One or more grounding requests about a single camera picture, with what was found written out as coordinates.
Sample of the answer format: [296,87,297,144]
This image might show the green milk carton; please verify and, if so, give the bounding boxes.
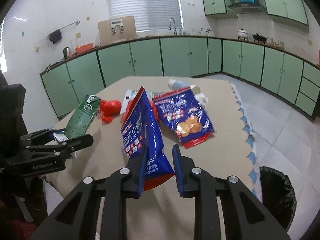
[53,94,101,143]

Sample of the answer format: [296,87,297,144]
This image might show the small red plastic bag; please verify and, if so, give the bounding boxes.
[100,99,121,124]

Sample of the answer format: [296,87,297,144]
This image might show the blue cracker bag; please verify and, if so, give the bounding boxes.
[152,88,215,148]
[120,87,174,191]

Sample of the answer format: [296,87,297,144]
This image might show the clear green printed wrapper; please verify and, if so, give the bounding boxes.
[120,88,163,114]

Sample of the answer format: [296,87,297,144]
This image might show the blue white paper cup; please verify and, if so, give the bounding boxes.
[168,79,201,95]

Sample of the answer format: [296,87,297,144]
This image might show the white tissue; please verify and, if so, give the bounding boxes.
[194,93,209,109]

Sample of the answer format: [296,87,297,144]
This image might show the black trash bin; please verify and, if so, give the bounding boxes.
[260,166,297,232]

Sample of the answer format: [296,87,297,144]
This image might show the green lower cabinets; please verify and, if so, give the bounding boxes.
[40,36,319,120]

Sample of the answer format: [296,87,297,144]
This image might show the electric kettle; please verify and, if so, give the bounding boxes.
[63,47,73,60]

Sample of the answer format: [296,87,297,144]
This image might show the dark hanging towel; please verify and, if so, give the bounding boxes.
[48,29,62,44]

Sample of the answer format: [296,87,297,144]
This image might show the orange plastic basin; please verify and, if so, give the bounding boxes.
[75,43,93,55]

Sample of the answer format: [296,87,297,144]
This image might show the cardboard box with dispenser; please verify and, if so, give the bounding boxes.
[98,16,137,46]

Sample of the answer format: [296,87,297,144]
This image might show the chrome sink faucet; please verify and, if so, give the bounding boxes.
[168,17,177,36]

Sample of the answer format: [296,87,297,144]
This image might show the window blinds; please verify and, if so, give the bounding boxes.
[107,0,183,31]

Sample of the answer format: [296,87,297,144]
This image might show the black wok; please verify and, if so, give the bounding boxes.
[252,33,267,44]

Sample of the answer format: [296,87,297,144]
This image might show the white cooking pot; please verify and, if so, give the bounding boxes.
[237,29,248,41]

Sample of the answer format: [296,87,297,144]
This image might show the black range hood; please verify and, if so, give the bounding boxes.
[228,2,267,14]

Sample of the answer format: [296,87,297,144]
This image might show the wall towel bar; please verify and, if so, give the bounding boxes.
[60,21,80,30]

